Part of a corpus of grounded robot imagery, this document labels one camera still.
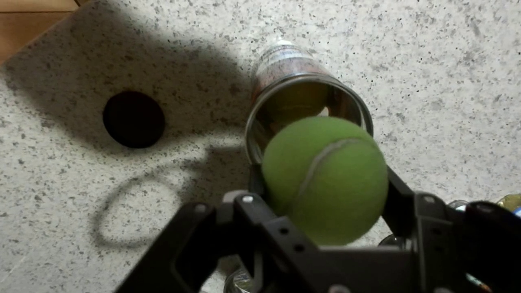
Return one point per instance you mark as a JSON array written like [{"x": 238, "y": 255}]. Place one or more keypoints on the green tennis ball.
[{"x": 327, "y": 175}]

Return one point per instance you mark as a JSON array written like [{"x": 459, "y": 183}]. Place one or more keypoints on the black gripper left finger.
[{"x": 264, "y": 236}]

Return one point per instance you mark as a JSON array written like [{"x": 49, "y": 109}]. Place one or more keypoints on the black can lid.
[{"x": 134, "y": 118}]

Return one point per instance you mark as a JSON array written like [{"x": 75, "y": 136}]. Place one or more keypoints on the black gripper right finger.
[{"x": 420, "y": 223}]

